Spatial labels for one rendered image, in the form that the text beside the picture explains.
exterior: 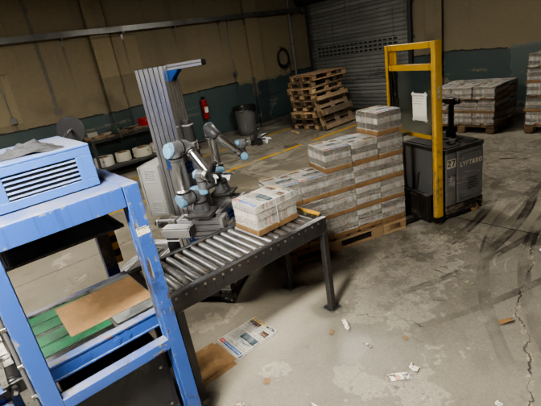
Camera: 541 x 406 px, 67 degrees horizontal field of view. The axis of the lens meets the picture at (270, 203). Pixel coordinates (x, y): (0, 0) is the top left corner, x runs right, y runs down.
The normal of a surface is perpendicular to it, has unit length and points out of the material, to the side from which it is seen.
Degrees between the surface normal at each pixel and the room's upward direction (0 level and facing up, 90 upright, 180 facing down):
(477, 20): 90
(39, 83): 90
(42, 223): 90
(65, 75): 90
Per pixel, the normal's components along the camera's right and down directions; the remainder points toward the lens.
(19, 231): 0.63, 0.18
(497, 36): -0.76, 0.34
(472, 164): 0.36, 0.28
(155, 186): -0.25, 0.38
